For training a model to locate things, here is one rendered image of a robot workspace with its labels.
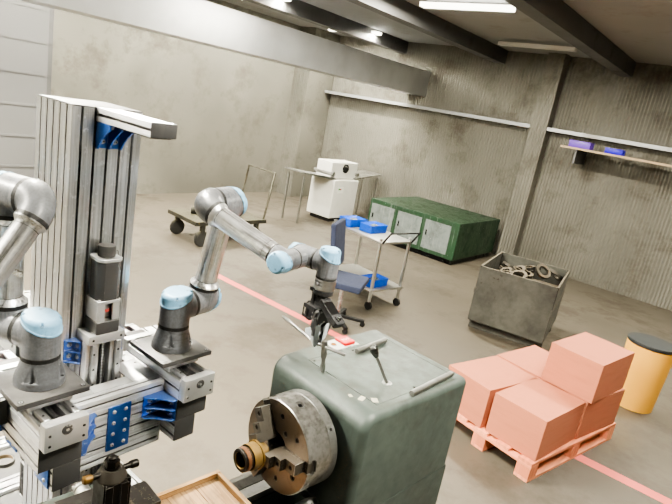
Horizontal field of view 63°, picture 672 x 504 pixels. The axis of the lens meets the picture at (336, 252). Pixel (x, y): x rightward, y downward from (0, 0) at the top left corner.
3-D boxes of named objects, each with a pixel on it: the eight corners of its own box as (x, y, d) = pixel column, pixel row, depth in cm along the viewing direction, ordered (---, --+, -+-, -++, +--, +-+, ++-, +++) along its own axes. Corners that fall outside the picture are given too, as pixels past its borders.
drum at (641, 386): (650, 421, 485) (674, 356, 469) (601, 399, 510) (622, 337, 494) (660, 408, 515) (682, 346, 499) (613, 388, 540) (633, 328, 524)
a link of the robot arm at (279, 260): (185, 183, 194) (290, 255, 177) (206, 182, 203) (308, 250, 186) (175, 212, 198) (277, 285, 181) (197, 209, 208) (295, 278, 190)
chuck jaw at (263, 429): (277, 434, 184) (269, 398, 186) (286, 433, 181) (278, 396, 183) (250, 444, 176) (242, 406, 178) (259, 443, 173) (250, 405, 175)
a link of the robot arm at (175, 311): (150, 321, 211) (154, 287, 208) (176, 312, 223) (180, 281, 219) (173, 331, 206) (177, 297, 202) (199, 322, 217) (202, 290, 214)
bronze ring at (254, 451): (257, 430, 178) (233, 439, 172) (274, 446, 172) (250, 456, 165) (253, 455, 180) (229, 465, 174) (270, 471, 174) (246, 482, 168)
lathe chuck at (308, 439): (259, 441, 202) (282, 372, 190) (313, 506, 183) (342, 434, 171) (239, 448, 195) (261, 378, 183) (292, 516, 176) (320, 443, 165)
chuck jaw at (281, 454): (290, 440, 179) (315, 458, 171) (289, 454, 180) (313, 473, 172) (263, 451, 172) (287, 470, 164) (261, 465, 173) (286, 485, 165)
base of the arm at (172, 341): (143, 342, 215) (145, 318, 212) (176, 334, 226) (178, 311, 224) (165, 357, 206) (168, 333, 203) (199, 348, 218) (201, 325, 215)
